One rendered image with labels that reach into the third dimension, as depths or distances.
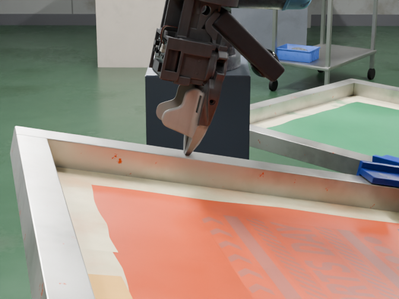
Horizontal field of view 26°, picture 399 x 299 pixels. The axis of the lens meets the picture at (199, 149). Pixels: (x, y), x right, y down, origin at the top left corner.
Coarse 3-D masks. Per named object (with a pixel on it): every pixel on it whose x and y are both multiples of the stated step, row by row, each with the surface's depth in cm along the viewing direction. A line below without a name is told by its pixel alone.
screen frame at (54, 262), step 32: (32, 128) 108; (32, 160) 95; (64, 160) 107; (96, 160) 108; (128, 160) 109; (160, 160) 110; (192, 160) 111; (224, 160) 114; (32, 192) 85; (256, 192) 115; (288, 192) 116; (320, 192) 117; (352, 192) 118; (384, 192) 119; (32, 224) 77; (64, 224) 79; (32, 256) 74; (64, 256) 72; (32, 288) 72; (64, 288) 66
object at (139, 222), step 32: (96, 192) 101; (128, 192) 103; (128, 224) 93; (160, 224) 95; (192, 224) 97; (320, 224) 108; (352, 224) 110; (384, 224) 114; (160, 256) 86; (192, 256) 88
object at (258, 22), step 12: (240, 12) 765; (252, 12) 765; (264, 12) 765; (288, 12) 764; (300, 12) 764; (252, 24) 768; (264, 24) 768; (288, 24) 767; (300, 24) 767; (264, 36) 771; (288, 36) 771; (300, 36) 771
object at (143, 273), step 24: (120, 264) 82; (144, 264) 83; (168, 264) 84; (192, 264) 86; (216, 264) 87; (144, 288) 77; (168, 288) 79; (192, 288) 80; (216, 288) 81; (240, 288) 82
